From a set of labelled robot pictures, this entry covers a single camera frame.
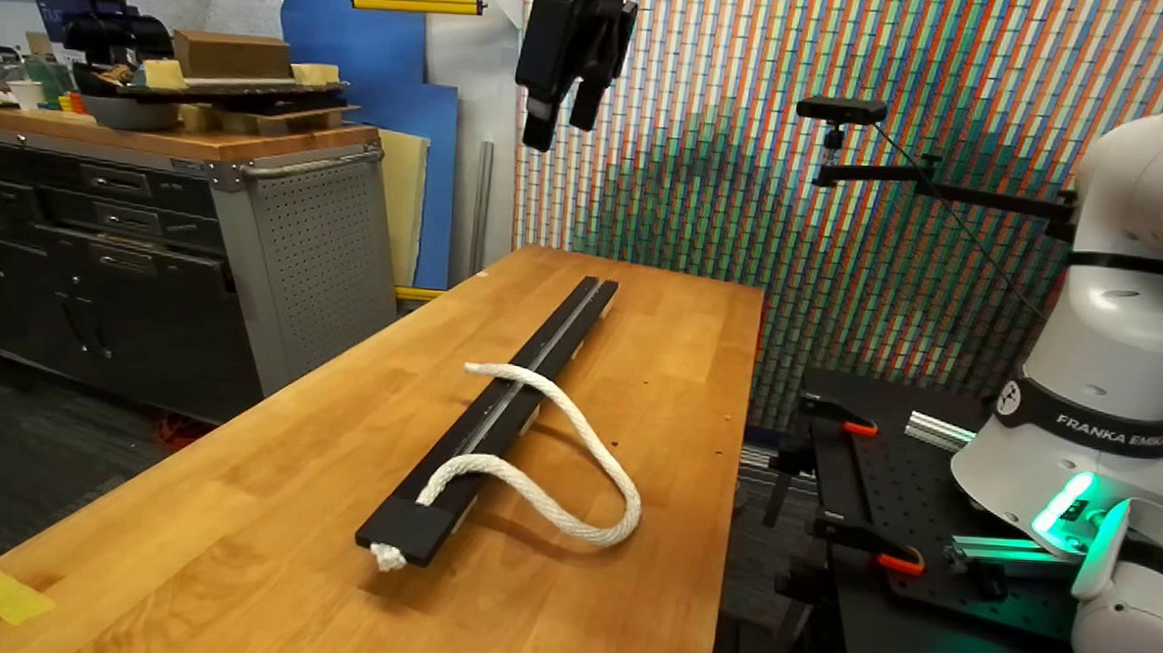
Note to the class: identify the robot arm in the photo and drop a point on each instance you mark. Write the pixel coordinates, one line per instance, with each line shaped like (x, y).
(1122, 321)

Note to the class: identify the grey tool cabinet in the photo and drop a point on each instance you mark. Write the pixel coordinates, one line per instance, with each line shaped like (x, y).
(152, 269)

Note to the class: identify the wooden pallet piece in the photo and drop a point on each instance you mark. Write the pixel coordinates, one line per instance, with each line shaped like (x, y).
(276, 119)

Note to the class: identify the black clamp with orange tip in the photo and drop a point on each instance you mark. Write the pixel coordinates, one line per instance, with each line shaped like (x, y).
(833, 414)
(866, 543)

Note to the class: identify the white foam sheet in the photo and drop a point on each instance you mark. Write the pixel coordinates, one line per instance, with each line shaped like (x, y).
(222, 11)

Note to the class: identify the white cup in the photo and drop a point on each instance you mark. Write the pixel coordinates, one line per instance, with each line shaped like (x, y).
(26, 94)

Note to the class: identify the aluminium profile bar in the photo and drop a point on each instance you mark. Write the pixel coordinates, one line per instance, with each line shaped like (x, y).
(1008, 553)
(938, 430)

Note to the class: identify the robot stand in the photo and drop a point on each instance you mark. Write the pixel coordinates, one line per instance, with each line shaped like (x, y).
(883, 624)

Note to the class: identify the yellow bar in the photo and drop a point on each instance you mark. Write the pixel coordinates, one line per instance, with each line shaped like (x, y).
(417, 3)

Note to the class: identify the black grooved rail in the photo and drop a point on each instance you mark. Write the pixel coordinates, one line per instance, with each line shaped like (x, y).
(509, 412)

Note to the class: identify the brown wooden block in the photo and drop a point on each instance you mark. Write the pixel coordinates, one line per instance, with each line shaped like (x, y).
(230, 56)

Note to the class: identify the metal rod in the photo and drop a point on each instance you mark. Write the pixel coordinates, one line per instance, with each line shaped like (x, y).
(483, 204)

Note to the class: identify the pale yellow board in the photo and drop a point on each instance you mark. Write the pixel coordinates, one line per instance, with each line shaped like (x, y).
(402, 206)

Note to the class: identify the grey bowl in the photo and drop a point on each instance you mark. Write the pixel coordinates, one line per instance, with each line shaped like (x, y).
(129, 113)

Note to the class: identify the yellow foam block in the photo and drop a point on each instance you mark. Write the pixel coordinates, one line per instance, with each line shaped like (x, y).
(316, 73)
(164, 74)

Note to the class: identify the black flat tray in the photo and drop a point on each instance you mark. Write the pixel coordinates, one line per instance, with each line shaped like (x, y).
(238, 89)

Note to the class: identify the yellow tape piece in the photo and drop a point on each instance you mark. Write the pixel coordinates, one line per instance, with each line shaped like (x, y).
(2, 595)

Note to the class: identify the camera on mount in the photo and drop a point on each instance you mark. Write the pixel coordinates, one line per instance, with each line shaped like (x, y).
(841, 110)

